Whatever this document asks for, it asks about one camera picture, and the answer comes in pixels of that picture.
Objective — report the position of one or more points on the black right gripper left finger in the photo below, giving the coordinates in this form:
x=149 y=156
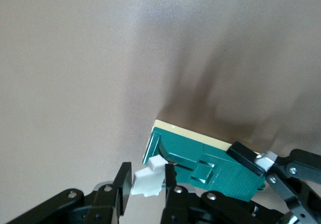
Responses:
x=100 y=204

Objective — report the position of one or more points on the green terminal block module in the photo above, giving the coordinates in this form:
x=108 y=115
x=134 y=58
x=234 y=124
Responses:
x=200 y=153

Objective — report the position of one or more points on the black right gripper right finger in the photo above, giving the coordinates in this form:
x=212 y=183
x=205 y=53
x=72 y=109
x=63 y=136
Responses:
x=180 y=209

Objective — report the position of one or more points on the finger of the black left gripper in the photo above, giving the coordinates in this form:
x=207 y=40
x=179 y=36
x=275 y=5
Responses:
x=245 y=156

